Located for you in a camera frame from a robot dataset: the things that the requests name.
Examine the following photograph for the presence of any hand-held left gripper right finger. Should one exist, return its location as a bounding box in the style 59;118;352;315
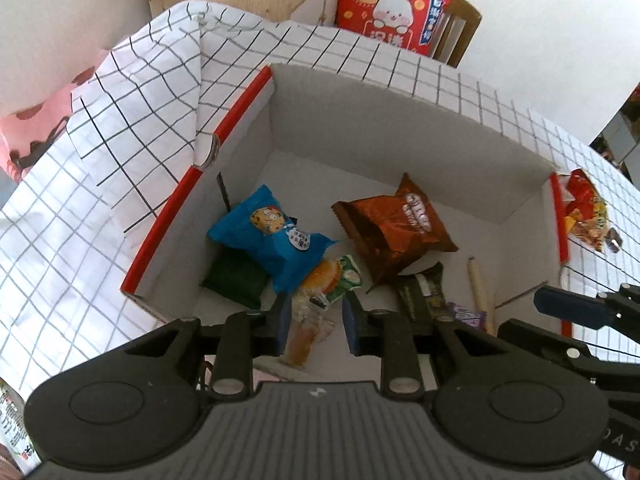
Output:
341;290;506;397

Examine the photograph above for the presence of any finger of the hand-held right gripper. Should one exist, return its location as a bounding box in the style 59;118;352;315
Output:
532;282;640;332
497;317;640;382

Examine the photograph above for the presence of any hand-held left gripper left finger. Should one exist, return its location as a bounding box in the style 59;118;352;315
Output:
125;291;294;397

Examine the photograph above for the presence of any green snack packet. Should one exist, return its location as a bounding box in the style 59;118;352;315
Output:
200;247;271;311

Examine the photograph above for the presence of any black snack packet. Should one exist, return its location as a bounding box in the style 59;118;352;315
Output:
396;261;447;322

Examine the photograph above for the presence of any small dark snack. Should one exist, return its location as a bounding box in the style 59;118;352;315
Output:
446;301;488;332

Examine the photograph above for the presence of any blue snack packet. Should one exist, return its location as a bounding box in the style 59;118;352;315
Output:
206;184;342;294

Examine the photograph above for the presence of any yellow-red snack bag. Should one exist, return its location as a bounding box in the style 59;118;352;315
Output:
556;168;624;256

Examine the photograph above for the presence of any orange-brown snack bag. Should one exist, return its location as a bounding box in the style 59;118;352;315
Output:
330;172;459;288

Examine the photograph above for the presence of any red and white cardboard box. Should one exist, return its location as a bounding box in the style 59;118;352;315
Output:
119;62;576;383

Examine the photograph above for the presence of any cream snack stick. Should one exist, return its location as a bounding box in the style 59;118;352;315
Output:
466;256;497;337

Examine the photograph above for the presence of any wooden shelf unit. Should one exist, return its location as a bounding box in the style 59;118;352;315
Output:
589;87;640;173

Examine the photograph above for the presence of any white checked tablecloth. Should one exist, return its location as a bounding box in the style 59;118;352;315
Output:
0;0;640;401

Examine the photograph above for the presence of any white labelled container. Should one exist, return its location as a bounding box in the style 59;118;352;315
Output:
0;379;42;477

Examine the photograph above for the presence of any wooden chair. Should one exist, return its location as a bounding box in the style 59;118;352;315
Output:
431;0;484;69

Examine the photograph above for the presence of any pink printed cloth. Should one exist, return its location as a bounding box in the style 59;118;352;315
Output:
0;64;98;182

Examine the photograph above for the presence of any red rabbit print cushion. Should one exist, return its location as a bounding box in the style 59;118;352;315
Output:
334;0;453;57

